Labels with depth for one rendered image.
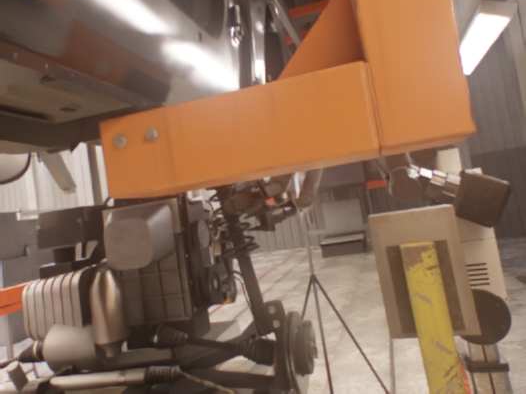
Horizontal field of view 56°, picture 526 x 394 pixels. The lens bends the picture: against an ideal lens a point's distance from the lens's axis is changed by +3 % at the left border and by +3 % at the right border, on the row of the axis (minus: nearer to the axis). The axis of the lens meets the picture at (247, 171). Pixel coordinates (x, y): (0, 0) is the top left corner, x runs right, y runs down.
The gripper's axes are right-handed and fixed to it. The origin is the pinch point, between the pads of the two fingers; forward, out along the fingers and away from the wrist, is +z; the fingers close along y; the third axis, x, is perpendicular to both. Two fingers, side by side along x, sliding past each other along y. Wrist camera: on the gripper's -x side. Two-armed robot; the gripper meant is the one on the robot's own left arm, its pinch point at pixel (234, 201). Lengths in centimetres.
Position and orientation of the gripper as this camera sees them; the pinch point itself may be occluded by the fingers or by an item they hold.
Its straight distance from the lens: 164.6
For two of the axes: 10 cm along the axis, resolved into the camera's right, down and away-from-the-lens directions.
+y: 4.1, 9.1, 0.1
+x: 7.4, -3.4, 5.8
